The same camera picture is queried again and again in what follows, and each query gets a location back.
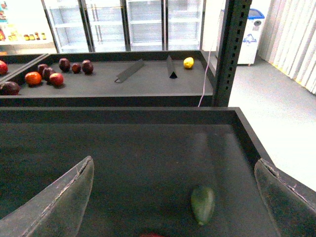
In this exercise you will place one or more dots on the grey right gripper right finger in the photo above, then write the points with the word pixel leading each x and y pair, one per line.
pixel 291 205

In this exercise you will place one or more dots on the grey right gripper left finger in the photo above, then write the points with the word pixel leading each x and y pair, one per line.
pixel 56 211

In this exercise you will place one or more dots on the dark apple left edge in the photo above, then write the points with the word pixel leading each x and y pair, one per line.
pixel 9 88

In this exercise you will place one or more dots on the red apple front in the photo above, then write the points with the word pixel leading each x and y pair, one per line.
pixel 56 79

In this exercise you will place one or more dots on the dark plum apple middle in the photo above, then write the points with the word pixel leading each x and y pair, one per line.
pixel 47 72

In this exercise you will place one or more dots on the small dark red apple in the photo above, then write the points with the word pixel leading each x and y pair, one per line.
pixel 76 68

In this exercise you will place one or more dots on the dark red apple right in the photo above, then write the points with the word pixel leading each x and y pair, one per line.
pixel 87 67

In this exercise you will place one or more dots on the dark red apple back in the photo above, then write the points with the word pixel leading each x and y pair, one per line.
pixel 64 64

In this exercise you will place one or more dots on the red apple far left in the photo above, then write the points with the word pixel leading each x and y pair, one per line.
pixel 3 68

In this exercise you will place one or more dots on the green avocado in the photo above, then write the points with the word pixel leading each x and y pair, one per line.
pixel 203 204

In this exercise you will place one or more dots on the red orange mango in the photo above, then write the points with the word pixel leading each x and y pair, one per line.
pixel 150 234

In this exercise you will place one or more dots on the near black display tray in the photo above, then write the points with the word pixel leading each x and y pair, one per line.
pixel 147 161

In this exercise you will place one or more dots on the black display tray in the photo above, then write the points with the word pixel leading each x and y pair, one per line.
pixel 147 161
pixel 149 86

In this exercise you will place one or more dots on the orange red tomato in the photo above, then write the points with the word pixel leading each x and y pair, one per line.
pixel 33 78

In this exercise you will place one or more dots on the flat grey divider bar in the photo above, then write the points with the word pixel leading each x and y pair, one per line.
pixel 123 76

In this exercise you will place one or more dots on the far black display tray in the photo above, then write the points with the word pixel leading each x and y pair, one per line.
pixel 149 86

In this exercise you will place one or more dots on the white vertical curtain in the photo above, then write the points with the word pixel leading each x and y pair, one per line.
pixel 288 41

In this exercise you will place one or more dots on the black triangular divider bar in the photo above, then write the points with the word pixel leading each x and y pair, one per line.
pixel 171 68

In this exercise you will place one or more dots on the yellow lemon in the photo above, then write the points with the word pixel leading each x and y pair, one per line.
pixel 188 63

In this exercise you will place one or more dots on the jars on white shelf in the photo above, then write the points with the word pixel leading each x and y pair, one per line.
pixel 14 36

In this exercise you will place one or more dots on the glass door refrigerator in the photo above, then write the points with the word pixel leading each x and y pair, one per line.
pixel 125 25

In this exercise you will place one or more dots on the white blue chest freezer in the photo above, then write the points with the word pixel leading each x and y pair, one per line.
pixel 252 34

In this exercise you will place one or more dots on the black perforated shelf post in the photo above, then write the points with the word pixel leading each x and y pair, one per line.
pixel 233 28

